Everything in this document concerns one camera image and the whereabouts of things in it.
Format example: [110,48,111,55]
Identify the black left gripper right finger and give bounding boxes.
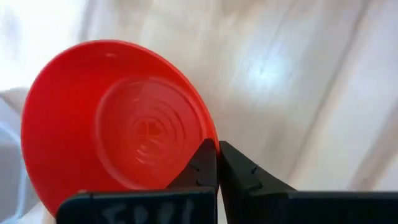
[218,140,398,224]

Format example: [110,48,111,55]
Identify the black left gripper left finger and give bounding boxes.
[55,138,218,224]

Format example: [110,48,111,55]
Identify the red plastic mini bowl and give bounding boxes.
[21,39,220,217]

